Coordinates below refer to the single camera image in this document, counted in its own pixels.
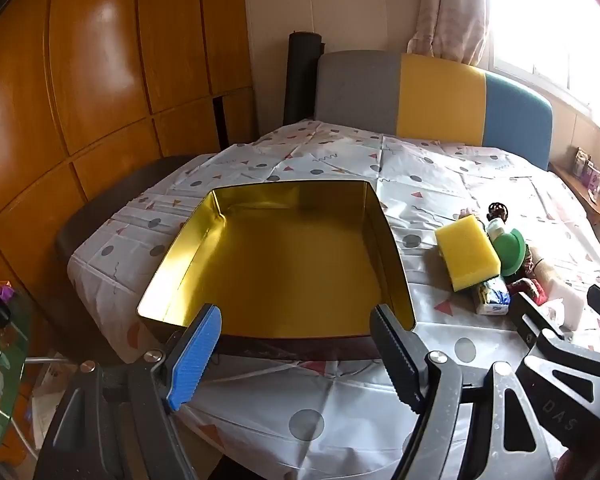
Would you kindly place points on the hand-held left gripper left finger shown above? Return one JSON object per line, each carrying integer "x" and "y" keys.
{"x": 200, "y": 355}

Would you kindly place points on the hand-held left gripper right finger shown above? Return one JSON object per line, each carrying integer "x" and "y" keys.
{"x": 395, "y": 360}

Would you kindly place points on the red knitted sock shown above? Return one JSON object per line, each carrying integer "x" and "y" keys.
{"x": 525, "y": 290}

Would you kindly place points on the white foam block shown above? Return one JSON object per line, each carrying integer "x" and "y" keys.
{"x": 572, "y": 292}

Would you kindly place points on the blue tissue pack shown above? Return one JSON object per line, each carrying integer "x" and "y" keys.
{"x": 490, "y": 300}

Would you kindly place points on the beige bandage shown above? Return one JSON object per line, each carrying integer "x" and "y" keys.
{"x": 545, "y": 272}

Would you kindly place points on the green silicone brush bottle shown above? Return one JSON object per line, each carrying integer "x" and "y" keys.
{"x": 510, "y": 255}

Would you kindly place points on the yellow sponge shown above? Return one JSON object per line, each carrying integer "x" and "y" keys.
{"x": 467, "y": 252}

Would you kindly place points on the black beaded hair wig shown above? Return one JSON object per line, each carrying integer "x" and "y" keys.
{"x": 497, "y": 209}

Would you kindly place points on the gold tin box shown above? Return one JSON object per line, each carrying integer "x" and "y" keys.
{"x": 290, "y": 270}

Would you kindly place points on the purple box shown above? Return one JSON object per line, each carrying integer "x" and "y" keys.
{"x": 592, "y": 177}

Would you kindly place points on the white paper sheets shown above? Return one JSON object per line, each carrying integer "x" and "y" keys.
{"x": 50, "y": 390}

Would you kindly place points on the dark upholstered seat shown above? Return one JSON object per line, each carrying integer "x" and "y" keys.
{"x": 110, "y": 195}

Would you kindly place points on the glass side table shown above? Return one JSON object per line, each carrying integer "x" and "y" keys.
{"x": 5, "y": 410}

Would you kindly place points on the patterned white tablecloth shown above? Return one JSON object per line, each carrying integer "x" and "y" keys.
{"x": 330, "y": 160}

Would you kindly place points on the grey yellow blue headboard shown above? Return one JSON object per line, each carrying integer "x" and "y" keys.
{"x": 430, "y": 95}

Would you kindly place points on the window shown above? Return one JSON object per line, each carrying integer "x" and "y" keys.
{"x": 555, "y": 20}

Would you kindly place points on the black rolled mat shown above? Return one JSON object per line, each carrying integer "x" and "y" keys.
{"x": 302, "y": 75}

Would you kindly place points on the wooden wardrobe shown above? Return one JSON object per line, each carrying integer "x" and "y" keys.
{"x": 105, "y": 60}

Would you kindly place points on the patterned curtain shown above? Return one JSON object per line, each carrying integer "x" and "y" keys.
{"x": 455, "y": 5}

